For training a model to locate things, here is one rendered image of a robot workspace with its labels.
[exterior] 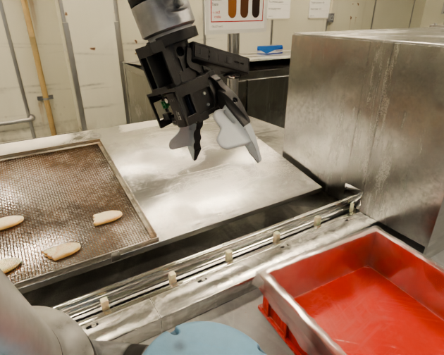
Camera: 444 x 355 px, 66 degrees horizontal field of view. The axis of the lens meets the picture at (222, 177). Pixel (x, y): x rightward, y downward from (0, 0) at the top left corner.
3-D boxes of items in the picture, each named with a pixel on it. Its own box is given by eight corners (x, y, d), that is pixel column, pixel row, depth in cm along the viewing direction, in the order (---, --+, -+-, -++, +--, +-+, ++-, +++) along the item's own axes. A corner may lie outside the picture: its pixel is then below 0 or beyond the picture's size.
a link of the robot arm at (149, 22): (164, 3, 50) (199, -16, 44) (175, 36, 51) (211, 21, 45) (120, 15, 45) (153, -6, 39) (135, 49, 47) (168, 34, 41)
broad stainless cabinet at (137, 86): (175, 205, 267) (165, 68, 222) (132, 160, 347) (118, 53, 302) (346, 156, 356) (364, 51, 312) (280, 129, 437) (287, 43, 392)
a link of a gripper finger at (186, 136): (163, 163, 58) (163, 119, 52) (188, 147, 62) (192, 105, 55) (175, 172, 57) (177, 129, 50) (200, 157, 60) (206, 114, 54)
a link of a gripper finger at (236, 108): (233, 139, 49) (195, 97, 51) (242, 134, 50) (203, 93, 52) (247, 120, 46) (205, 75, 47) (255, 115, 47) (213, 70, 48)
